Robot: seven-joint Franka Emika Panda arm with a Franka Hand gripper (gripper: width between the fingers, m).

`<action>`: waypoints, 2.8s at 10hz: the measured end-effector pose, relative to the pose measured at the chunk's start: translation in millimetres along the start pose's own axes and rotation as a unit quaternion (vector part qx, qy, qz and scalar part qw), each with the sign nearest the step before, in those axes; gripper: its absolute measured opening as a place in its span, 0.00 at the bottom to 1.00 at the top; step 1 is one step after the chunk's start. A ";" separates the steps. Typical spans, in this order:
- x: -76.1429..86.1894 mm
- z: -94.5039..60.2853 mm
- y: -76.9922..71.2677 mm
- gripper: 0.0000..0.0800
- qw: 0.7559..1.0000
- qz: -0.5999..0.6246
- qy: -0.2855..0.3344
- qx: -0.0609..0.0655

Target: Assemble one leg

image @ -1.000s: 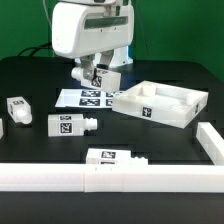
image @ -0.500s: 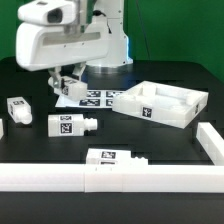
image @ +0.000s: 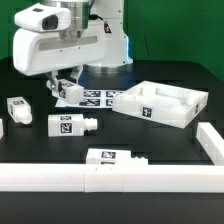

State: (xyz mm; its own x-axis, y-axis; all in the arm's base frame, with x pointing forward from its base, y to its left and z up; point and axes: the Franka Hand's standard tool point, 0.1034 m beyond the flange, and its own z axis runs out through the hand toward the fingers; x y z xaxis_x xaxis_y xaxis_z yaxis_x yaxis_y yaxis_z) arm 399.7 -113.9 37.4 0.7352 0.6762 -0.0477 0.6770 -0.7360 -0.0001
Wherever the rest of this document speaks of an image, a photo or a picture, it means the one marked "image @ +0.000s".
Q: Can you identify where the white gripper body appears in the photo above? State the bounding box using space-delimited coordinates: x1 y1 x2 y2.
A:
13 29 105 76

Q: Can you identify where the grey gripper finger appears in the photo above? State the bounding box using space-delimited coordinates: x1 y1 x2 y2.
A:
70 65 83 84
46 71 59 97

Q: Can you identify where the white square tabletop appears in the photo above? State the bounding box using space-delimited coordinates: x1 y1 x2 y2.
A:
112 81 209 128

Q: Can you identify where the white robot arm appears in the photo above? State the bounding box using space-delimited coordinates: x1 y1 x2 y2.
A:
13 0 133 92

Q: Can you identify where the white tag sheet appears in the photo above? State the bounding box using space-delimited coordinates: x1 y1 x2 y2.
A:
56 89 122 108

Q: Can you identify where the white piece left edge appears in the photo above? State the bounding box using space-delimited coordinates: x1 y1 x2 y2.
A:
0 118 4 140

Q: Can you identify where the white front fence bar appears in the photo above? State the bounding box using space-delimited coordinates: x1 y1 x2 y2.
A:
0 163 224 193

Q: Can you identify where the white fence bar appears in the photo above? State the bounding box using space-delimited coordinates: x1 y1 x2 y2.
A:
196 122 224 166
0 163 224 193

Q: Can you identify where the white right fence bar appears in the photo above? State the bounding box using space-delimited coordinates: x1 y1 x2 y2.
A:
196 122 224 166

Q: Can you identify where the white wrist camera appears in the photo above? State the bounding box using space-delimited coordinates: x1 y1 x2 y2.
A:
14 3 71 32

